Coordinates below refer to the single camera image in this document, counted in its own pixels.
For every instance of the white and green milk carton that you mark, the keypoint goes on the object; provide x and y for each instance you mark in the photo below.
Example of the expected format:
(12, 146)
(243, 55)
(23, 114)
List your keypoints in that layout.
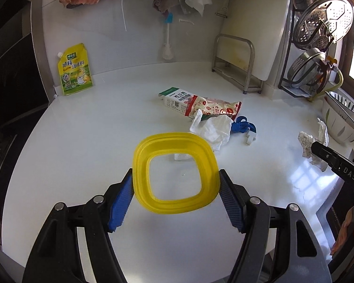
(177, 100)

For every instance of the metal cutting board stand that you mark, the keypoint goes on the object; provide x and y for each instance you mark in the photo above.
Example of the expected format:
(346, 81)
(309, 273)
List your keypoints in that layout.
(249, 62)

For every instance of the white cutting board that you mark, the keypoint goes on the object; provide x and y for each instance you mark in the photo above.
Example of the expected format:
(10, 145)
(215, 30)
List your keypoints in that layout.
(253, 14)

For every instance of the small white plastic piece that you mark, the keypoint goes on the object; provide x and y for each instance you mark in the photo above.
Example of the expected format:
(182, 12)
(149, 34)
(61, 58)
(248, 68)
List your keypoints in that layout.
(250, 138)

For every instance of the white leaf-pattern bowl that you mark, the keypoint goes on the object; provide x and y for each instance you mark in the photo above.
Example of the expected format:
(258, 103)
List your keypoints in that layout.
(339, 129)

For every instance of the black gas stove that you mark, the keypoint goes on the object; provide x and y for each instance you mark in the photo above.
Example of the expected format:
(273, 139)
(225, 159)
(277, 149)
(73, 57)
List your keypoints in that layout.
(0, 159)

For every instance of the red and white snack wrapper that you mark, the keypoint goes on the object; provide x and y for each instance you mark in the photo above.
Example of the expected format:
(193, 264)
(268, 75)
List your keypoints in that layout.
(215, 107)

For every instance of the blue-rimmed bowl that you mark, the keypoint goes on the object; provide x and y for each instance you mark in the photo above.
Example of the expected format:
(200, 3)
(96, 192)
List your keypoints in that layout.
(346, 103)

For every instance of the metal-rimmed pot lid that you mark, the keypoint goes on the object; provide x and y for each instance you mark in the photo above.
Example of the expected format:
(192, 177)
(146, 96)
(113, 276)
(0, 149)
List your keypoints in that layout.
(305, 67)

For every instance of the black range hood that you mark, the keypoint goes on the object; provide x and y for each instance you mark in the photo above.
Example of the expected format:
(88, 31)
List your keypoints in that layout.
(11, 50)

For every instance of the yellow seasoning pouch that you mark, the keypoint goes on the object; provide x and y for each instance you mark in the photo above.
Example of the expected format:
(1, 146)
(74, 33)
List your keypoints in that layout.
(75, 73)

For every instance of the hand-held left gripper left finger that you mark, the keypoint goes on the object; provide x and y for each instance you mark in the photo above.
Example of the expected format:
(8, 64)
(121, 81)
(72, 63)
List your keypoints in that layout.
(121, 200)

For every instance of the folding metal steamer basket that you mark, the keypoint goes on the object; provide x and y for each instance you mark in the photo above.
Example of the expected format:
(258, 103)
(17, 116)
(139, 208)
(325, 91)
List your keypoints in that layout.
(324, 20)

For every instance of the person's right hand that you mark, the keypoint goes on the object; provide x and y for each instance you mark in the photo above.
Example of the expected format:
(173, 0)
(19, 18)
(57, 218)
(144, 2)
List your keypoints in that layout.
(348, 230)

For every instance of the white tissue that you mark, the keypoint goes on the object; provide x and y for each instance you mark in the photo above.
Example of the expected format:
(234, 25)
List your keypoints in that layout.
(212, 129)

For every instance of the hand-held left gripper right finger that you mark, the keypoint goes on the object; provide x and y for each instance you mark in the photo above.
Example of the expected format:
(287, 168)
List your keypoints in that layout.
(231, 200)

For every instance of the blue plastic clip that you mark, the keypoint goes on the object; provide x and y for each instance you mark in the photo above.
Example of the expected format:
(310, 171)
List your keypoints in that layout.
(239, 126)

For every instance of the metal peeler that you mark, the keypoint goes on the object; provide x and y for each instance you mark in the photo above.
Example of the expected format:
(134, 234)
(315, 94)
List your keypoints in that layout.
(224, 6)

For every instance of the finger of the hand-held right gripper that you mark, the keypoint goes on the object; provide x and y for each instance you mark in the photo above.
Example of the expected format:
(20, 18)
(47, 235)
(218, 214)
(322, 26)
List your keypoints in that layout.
(327, 154)

